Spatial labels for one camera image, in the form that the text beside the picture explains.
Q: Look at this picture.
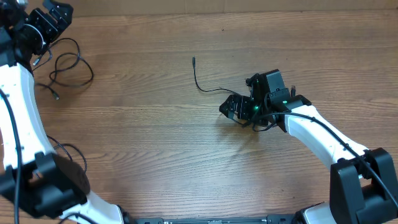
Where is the black short USB cable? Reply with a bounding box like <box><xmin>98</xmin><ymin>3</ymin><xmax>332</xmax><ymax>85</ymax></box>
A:
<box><xmin>192</xmin><ymin>56</ymin><xmax>296</xmax><ymax>97</ymax></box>

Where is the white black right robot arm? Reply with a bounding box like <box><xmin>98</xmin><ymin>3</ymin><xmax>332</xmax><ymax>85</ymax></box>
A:
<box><xmin>219</xmin><ymin>70</ymin><xmax>397</xmax><ymax>223</ymax></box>

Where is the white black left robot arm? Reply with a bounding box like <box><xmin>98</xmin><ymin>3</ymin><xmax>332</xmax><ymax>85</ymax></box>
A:
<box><xmin>1</xmin><ymin>1</ymin><xmax>131</xmax><ymax>223</ymax></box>

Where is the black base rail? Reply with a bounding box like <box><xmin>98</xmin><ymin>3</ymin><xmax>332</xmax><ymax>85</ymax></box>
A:
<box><xmin>134</xmin><ymin>214</ymin><xmax>302</xmax><ymax>224</ymax></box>

